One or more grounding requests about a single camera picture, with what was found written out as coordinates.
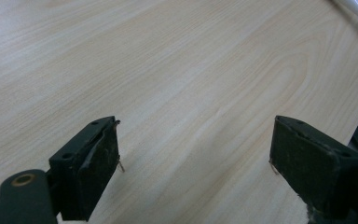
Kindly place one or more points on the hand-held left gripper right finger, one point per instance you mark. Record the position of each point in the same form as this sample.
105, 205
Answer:
307, 161

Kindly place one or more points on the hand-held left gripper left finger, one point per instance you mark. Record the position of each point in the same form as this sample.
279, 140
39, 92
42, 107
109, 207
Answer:
87, 168

